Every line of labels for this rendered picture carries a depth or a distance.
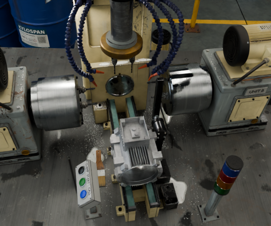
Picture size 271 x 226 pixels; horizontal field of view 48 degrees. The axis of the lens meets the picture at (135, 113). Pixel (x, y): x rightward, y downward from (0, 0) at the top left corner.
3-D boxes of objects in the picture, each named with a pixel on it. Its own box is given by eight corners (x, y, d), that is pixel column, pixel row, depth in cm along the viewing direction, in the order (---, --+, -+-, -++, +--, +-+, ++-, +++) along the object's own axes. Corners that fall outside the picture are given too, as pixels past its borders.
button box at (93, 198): (83, 170, 125) (74, 166, 121) (96, 162, 122) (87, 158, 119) (87, 210, 114) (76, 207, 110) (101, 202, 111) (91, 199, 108)
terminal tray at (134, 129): (119, 129, 131) (119, 119, 125) (143, 126, 132) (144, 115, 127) (123, 153, 123) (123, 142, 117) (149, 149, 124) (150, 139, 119)
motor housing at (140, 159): (110, 151, 141) (109, 125, 127) (150, 145, 144) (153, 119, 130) (116, 190, 129) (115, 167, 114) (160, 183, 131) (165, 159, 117)
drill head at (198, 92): (142, 93, 168) (144, 56, 149) (213, 84, 174) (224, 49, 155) (152, 128, 152) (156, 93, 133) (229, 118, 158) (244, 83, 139)
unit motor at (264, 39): (204, 85, 168) (224, 17, 137) (260, 79, 173) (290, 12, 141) (221, 121, 152) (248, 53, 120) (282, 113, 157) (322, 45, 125)
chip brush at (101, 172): (93, 151, 155) (93, 150, 155) (103, 150, 156) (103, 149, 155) (94, 188, 142) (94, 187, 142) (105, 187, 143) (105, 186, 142)
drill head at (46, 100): (15, 106, 158) (1, 70, 139) (87, 98, 163) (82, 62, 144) (12, 146, 142) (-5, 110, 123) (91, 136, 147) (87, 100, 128)
